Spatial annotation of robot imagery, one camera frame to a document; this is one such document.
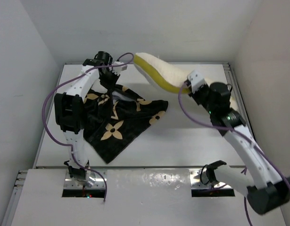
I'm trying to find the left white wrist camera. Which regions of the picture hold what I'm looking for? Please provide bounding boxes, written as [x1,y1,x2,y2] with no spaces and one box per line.
[112,61,128,74]

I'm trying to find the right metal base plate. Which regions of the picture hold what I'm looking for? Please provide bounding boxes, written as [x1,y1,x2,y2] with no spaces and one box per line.
[190,169,235,189]

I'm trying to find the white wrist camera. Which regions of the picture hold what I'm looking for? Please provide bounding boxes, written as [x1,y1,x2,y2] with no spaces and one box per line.
[187,70,206,93]
[112,61,128,74]

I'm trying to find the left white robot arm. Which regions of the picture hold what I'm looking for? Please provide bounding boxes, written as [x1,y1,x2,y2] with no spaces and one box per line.
[54,51,126,182]

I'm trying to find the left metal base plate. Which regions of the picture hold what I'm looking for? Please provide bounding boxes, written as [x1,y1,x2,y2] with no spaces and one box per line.
[63,171,107,190]

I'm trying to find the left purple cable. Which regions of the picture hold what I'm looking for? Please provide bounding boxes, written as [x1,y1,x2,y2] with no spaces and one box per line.
[41,52,135,203]

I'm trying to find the black floral pillowcase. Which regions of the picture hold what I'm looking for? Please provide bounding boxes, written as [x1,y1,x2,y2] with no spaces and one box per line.
[83,84,169,164]

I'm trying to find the purple cable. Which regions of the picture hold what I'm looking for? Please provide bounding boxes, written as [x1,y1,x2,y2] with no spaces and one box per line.
[41,52,135,203]
[177,86,290,226]

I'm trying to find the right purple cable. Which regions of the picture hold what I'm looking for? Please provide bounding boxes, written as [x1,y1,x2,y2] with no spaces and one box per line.
[177,86,290,226]

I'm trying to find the white front cover board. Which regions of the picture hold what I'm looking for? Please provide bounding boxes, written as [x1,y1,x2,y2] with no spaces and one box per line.
[12,169,285,226]

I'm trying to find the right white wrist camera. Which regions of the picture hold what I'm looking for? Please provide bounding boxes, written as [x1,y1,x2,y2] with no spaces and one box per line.
[187,70,206,93]

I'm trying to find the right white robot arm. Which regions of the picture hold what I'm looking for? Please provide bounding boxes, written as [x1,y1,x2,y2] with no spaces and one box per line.
[185,80,290,215]

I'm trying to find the cream yellow pillow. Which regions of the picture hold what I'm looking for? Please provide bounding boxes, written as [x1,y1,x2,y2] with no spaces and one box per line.
[133,52,240,113]

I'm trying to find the metal base plate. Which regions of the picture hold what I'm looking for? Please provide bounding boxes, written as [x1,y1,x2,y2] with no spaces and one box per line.
[63,171,107,190]
[190,169,235,189]

